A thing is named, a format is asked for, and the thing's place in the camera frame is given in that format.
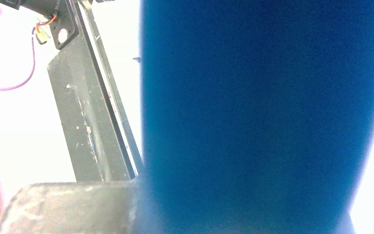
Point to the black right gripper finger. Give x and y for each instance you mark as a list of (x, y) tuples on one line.
[(72, 208)]

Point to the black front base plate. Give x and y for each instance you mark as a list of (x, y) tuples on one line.
[(98, 135)]

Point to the blue framed whiteboard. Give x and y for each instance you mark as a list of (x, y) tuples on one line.
[(257, 114)]

